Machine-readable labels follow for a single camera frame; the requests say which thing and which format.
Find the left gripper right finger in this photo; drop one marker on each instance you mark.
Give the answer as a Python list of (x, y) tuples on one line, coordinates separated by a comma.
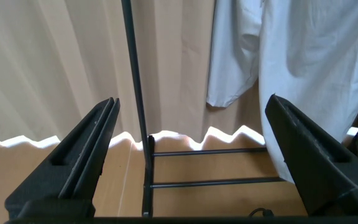
[(319, 174)]

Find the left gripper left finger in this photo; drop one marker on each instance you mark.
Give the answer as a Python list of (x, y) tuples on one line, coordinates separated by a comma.
[(73, 168)]

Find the pale grey shorts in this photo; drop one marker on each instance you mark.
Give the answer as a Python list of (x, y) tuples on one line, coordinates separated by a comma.
[(315, 62)]

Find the black clothes rack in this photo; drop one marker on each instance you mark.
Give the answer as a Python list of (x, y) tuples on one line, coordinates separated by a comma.
[(135, 71)]

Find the beige curtain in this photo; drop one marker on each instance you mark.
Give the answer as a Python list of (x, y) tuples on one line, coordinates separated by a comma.
[(42, 62)]

